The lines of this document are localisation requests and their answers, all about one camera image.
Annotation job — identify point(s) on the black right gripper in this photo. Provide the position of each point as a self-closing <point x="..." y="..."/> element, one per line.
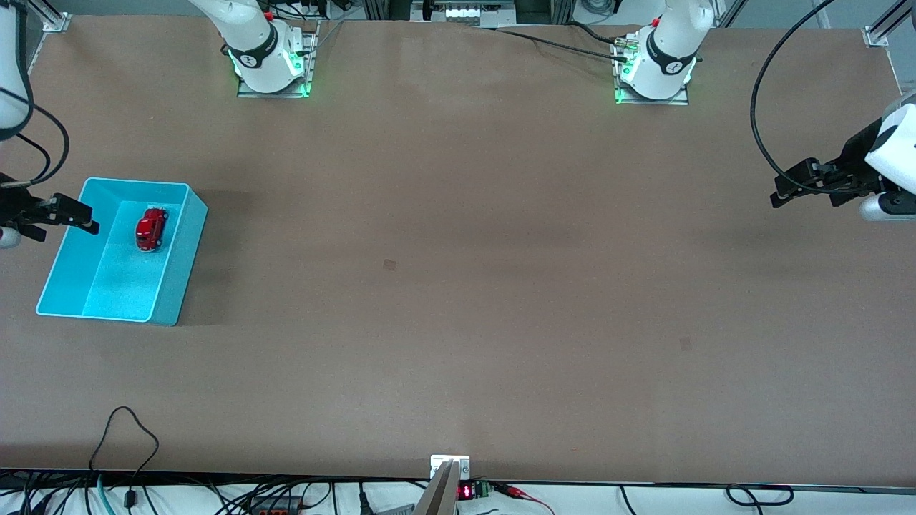
<point x="16" y="207"/>

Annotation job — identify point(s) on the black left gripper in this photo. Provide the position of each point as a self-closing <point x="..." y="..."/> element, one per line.
<point x="853" y="163"/>

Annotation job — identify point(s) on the red beetle toy car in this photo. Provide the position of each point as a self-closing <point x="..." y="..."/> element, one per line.
<point x="152" y="229"/>

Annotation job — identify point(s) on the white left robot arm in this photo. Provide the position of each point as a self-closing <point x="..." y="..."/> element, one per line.
<point x="665" y="57"/>

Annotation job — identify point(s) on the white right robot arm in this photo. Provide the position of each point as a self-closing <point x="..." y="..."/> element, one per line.
<point x="259" y="61"/>

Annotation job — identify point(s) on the blue plastic box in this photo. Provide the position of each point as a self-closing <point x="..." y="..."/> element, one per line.
<point x="122" y="286"/>

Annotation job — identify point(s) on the white power strip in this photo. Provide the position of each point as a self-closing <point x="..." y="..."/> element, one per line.
<point x="476" y="12"/>

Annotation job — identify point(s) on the red digit display module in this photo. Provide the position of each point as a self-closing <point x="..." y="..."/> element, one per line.
<point x="469" y="491"/>

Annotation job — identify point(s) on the aluminium frame profile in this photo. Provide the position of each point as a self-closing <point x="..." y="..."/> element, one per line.
<point x="51" y="16"/>
<point x="884" y="28"/>

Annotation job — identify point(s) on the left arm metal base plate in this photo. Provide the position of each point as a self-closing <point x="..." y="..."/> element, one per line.
<point x="622" y="96"/>

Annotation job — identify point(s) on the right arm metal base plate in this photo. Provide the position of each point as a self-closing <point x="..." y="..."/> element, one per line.
<point x="309" y="68"/>

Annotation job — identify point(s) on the grey metal camera bracket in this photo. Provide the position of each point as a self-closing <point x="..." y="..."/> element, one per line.
<point x="440" y="493"/>

